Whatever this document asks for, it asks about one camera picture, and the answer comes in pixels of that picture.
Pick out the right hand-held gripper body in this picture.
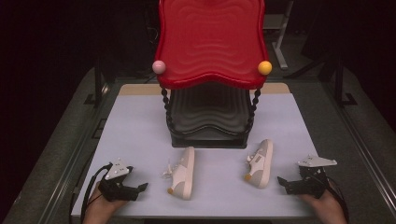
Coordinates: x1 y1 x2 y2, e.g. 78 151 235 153
296 154 338 200

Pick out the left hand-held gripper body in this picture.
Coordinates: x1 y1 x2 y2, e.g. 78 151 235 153
98 157 135 203

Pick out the white sneaker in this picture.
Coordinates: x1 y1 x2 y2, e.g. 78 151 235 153
162 146 196 201
243 138 275 189

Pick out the red and black shoe rack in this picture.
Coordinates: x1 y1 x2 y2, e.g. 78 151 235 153
151 0 273 149

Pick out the person's right hand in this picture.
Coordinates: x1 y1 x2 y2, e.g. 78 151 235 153
299 180 348 224

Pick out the person's left hand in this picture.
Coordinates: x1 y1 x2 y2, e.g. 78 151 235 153
81 181 129 224

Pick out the black metal stand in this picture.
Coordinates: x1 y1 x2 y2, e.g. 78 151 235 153
83 57 110 109
333 59 359 108

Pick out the white metal stand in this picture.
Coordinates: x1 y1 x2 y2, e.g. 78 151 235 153
262 0 295 70

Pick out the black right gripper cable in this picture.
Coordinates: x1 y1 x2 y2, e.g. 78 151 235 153
325 175 350 223

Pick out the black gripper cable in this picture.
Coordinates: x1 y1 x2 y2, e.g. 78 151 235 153
79 163 112 224
325 175 350 223

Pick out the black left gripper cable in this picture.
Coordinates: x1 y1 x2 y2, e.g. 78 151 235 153
79 163 112 224

